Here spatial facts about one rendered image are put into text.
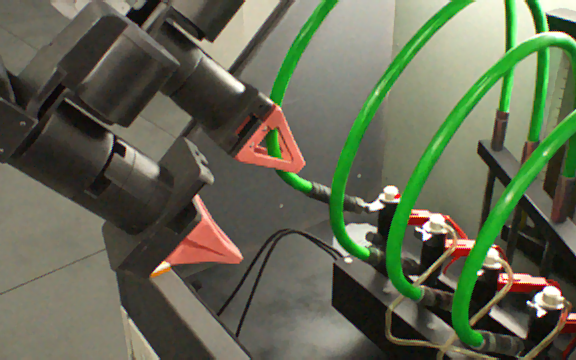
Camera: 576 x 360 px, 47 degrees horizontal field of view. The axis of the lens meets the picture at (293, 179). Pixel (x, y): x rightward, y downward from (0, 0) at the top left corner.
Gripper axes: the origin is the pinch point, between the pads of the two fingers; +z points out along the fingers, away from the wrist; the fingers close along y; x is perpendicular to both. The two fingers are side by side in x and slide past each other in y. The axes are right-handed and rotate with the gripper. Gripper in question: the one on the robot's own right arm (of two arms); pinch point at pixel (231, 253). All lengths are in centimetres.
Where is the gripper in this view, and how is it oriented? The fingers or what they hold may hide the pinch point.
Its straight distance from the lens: 56.9
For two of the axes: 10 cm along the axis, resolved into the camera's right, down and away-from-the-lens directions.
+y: 6.8, -7.3, -1.3
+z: 6.5, 5.0, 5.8
